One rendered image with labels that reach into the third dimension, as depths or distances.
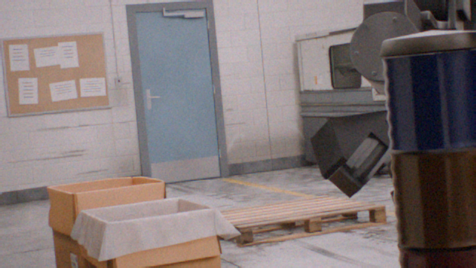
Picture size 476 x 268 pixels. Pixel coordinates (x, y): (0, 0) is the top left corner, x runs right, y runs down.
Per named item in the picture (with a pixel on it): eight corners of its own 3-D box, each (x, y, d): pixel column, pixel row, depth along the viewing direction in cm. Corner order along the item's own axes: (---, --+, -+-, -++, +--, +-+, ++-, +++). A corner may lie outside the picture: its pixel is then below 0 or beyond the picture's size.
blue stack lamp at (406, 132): (452, 138, 38) (445, 53, 38) (515, 140, 35) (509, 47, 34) (370, 148, 37) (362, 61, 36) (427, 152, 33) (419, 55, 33)
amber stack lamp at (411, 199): (459, 225, 38) (452, 141, 38) (523, 236, 35) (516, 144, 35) (377, 239, 37) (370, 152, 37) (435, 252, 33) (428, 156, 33)
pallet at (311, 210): (326, 211, 817) (325, 194, 816) (387, 224, 724) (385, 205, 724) (194, 231, 773) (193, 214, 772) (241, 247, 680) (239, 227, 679)
